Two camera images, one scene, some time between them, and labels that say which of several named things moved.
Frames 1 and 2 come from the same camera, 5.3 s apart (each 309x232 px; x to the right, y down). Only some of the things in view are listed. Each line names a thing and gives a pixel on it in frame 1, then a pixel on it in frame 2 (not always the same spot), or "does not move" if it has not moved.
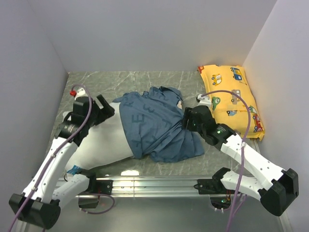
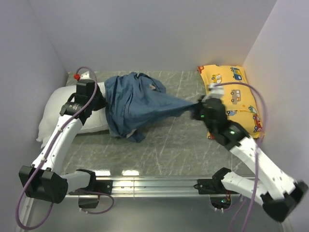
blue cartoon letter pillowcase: x=154 y=121 to x=133 y=100
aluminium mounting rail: x=158 y=187 does not move
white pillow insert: x=107 y=143 to x=98 y=120
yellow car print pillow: x=230 y=110 does not move
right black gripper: x=188 y=115 to x=196 y=108
